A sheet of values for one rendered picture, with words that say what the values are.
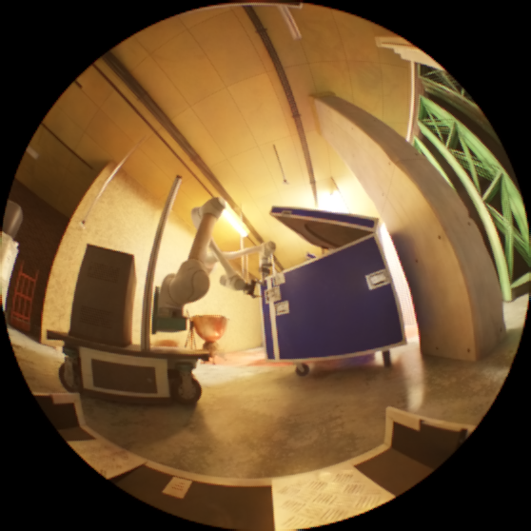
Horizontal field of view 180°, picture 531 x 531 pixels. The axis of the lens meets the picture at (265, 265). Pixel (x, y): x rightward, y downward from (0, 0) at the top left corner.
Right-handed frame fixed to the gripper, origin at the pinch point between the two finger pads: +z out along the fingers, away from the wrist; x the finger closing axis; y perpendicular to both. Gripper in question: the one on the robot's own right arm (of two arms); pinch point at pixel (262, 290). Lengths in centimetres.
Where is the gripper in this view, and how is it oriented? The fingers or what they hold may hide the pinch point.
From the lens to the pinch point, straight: 146.0
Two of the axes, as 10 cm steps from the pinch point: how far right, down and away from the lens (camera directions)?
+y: -4.6, 0.6, 8.8
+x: -2.3, 9.5, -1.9
